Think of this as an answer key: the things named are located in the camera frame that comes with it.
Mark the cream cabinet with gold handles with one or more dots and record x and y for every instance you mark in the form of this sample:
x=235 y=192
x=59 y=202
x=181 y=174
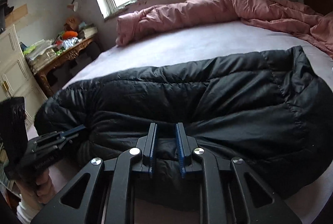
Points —
x=17 y=79

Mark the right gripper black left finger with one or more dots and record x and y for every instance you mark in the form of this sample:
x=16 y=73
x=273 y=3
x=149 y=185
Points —
x=102 y=192

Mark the ornate wooden side table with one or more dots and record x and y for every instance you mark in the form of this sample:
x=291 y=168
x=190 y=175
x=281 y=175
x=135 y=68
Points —
x=68 y=55

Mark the pink quilt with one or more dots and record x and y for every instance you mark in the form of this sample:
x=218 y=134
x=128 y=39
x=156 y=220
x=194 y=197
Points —
x=286 y=16

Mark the orange plush toy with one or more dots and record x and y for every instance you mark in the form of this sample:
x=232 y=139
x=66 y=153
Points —
x=69 y=34

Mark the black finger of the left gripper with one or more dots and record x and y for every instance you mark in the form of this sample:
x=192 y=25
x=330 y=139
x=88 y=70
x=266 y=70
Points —
x=68 y=142
x=73 y=131

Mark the left hand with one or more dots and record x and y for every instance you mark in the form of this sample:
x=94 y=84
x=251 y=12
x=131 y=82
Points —
x=44 y=192

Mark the stack of books on table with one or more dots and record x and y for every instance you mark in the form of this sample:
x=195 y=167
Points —
x=87 y=31

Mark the stack of papers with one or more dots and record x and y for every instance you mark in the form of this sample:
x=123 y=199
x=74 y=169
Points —
x=39 y=54

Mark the pink wall lamp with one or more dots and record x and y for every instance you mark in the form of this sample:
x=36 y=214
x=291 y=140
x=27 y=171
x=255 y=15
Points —
x=74 y=5

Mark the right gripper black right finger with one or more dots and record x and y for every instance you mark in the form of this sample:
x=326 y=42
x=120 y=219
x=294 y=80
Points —
x=229 y=190

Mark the black quilted down jacket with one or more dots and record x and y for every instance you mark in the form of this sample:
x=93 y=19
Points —
x=270 y=108

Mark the bed with pink sheet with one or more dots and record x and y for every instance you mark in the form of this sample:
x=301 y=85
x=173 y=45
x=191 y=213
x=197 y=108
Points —
x=194 y=44

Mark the black bag on cabinet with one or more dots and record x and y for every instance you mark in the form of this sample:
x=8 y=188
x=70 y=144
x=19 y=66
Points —
x=5 y=10

